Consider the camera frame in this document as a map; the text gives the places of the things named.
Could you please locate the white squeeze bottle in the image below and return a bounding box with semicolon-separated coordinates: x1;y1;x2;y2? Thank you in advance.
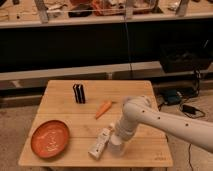
88;123;115;160

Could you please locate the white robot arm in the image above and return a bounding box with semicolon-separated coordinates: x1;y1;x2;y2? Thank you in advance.
115;96;213;153

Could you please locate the black striped eraser block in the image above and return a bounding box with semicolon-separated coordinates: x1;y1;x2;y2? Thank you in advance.
73;84;86;104

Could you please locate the orange carrot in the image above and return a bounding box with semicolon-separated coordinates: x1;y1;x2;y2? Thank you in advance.
95;101;115;119

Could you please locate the wooden table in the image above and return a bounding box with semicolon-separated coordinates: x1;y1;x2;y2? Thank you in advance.
19;80;173;168

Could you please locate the dark storage box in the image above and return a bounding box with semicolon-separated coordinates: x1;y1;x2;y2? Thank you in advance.
159;42;213;73

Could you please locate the orange plate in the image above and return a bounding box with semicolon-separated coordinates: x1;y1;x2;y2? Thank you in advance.
31;120;70;159

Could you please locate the long wooden shelf bench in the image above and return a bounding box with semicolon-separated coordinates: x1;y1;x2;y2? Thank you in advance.
0;0;213;29

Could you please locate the black power adapter with cable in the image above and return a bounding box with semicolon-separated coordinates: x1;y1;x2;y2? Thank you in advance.
181;105;205;119

